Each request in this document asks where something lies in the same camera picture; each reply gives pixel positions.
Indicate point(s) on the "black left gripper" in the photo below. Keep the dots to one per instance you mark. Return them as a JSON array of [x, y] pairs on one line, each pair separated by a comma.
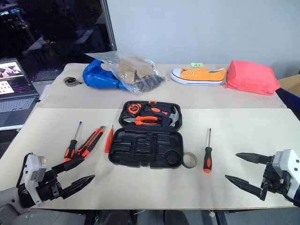
[[50, 187]]

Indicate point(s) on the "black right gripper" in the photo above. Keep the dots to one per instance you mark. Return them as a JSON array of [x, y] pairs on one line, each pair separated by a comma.
[[274, 180]]

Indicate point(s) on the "orange black utility knife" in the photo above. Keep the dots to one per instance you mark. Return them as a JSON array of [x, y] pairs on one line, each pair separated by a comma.
[[90, 143]]

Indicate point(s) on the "slim orange tester screwdriver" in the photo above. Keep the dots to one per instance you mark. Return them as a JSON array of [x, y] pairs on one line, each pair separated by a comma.
[[109, 140]]

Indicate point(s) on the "olive tape roll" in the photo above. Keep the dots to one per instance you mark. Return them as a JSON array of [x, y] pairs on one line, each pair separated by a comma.
[[193, 161]]

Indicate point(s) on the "black plastic case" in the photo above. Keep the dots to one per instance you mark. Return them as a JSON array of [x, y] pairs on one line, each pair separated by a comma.
[[131, 152]]

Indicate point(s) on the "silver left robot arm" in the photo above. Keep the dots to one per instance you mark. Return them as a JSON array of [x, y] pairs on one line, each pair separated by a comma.
[[7, 197]]

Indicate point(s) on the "black metal table leg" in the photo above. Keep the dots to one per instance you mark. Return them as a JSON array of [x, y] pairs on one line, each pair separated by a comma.
[[90, 218], [219, 218]]

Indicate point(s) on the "orange black tape measure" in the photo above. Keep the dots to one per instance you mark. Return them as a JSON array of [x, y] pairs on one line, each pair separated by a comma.
[[134, 109]]

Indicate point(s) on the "open grey laptop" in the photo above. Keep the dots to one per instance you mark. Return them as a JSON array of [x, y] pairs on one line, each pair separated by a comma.
[[14, 103]]

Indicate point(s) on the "pink fabric bag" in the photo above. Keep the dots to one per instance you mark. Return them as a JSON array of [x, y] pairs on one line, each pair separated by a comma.
[[250, 77]]

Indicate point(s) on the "brown cardboard box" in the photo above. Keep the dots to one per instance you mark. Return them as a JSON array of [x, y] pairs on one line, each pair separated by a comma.
[[290, 83]]

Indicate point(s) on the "blue plastic bag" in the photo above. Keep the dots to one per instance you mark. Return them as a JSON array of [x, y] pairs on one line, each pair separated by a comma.
[[93, 77]]

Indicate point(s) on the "orange canvas sneaker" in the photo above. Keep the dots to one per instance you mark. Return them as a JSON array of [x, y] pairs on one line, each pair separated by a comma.
[[199, 75]]

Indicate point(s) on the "small green paper tag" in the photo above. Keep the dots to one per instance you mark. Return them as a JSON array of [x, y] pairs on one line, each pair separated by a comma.
[[197, 64]]

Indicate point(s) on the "clear plastic bag with parts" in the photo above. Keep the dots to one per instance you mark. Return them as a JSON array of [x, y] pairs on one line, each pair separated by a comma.
[[133, 70]]

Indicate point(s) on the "lit background monitor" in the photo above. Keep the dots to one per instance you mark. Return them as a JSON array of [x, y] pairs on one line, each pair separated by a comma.
[[9, 12]]

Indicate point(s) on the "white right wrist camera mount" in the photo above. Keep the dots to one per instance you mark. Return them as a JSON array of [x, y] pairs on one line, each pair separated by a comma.
[[289, 164]]

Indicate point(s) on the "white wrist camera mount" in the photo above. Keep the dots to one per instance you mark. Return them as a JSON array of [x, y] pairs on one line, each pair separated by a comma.
[[289, 164], [31, 164]]

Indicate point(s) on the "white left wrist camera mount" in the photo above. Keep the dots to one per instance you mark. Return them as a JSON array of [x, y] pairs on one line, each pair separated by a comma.
[[31, 164]]

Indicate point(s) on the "silver metal window post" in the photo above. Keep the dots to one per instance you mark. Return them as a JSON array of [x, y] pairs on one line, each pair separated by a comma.
[[110, 28]]

